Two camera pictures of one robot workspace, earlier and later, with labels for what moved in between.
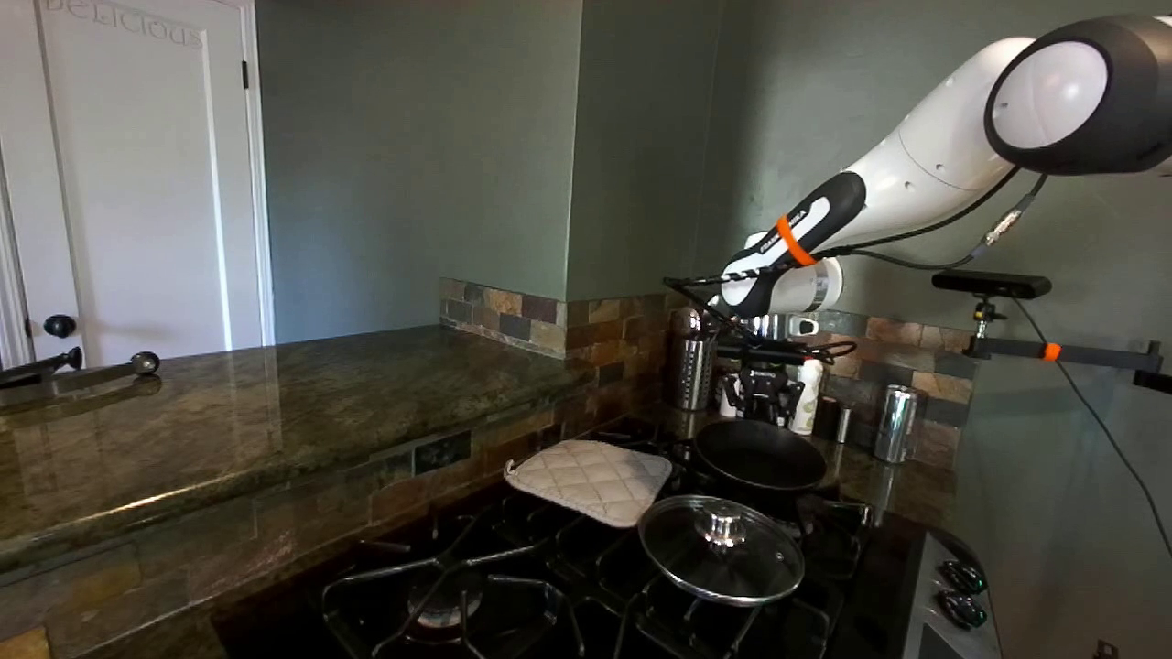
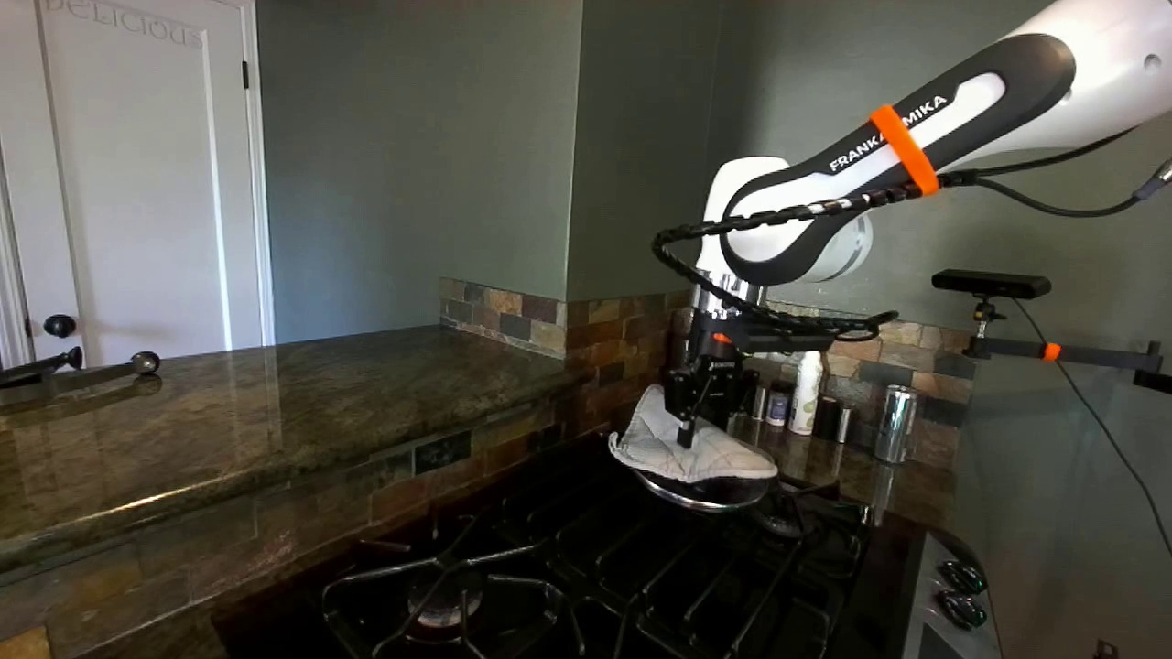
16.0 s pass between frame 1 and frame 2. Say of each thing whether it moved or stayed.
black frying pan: moved
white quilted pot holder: moved
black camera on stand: stayed
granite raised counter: stayed
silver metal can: stayed
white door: stayed
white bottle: stayed
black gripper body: moved
